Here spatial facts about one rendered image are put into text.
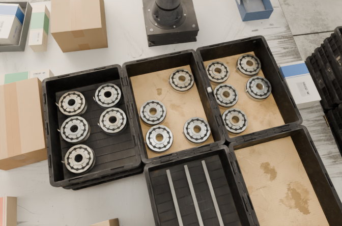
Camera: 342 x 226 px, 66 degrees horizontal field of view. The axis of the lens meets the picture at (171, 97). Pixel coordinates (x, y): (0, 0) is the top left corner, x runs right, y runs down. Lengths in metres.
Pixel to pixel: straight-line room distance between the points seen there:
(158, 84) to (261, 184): 0.55
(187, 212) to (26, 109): 0.71
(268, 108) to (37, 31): 1.12
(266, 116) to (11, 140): 0.98
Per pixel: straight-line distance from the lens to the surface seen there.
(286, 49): 1.50
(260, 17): 1.54
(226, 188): 1.03
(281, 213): 1.09
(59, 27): 1.30
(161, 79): 1.12
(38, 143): 1.09
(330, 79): 1.94
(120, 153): 1.03
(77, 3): 1.36
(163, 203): 1.00
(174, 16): 1.28
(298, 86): 1.30
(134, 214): 1.14
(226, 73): 1.13
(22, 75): 1.35
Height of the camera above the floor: 1.83
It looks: 67 degrees down
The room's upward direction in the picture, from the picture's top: 6 degrees clockwise
